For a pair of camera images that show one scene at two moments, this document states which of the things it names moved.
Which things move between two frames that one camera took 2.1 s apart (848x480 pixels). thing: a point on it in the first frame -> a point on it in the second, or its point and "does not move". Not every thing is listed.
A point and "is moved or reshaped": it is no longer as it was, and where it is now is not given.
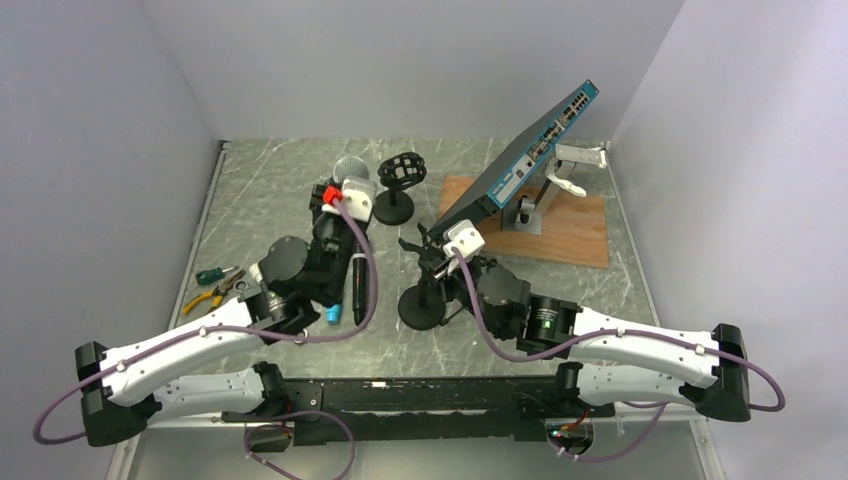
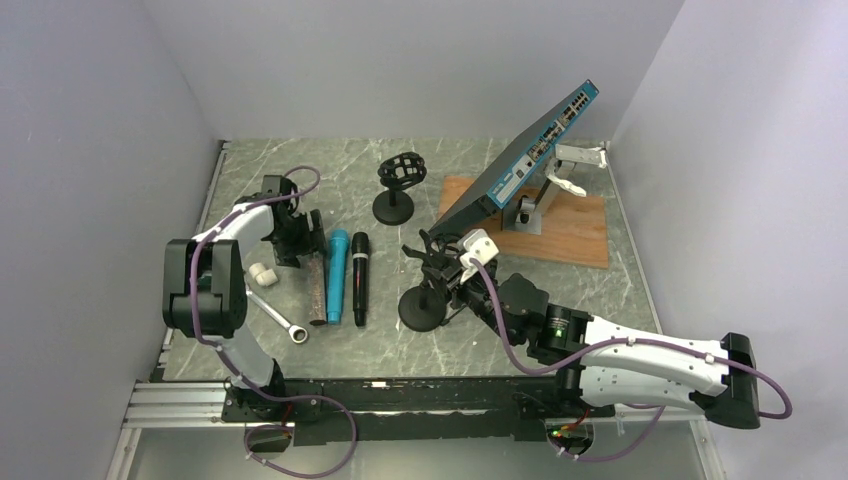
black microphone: (360, 281) does not move
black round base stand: (399, 171) does not move
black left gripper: (315, 205) -> (287, 255)
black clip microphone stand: (422, 306) does not move
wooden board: (573, 228) does not move
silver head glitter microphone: (350, 167) is moved or reshaped
